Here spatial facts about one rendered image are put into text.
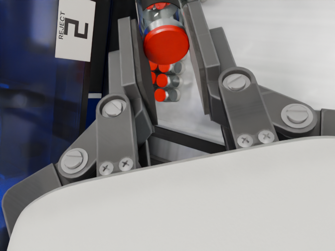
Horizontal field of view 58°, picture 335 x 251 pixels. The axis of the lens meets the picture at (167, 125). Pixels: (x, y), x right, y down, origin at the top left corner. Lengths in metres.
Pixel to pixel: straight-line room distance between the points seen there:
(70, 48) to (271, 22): 0.28
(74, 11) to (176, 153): 0.27
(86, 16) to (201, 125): 0.23
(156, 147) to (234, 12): 0.25
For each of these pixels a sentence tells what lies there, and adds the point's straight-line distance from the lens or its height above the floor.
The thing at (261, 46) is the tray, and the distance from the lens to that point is 0.45.
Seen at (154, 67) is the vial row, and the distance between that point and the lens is 0.47.
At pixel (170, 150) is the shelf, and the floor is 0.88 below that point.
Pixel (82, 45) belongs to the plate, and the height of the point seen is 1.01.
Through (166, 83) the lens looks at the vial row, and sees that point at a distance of 0.46.
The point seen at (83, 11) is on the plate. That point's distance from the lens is 0.47.
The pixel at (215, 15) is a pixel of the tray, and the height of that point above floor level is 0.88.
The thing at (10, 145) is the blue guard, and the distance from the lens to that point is 0.43.
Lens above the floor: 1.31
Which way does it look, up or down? 56 degrees down
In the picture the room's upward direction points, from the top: 98 degrees counter-clockwise
